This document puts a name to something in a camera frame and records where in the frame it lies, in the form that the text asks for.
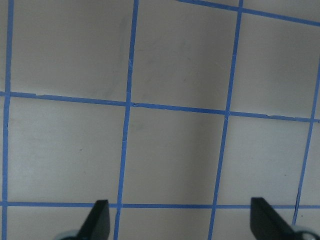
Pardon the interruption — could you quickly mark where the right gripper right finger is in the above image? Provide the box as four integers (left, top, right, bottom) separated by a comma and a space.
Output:
250, 196, 320, 240

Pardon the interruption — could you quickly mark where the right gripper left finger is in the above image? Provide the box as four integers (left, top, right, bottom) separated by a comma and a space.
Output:
54, 199, 111, 240

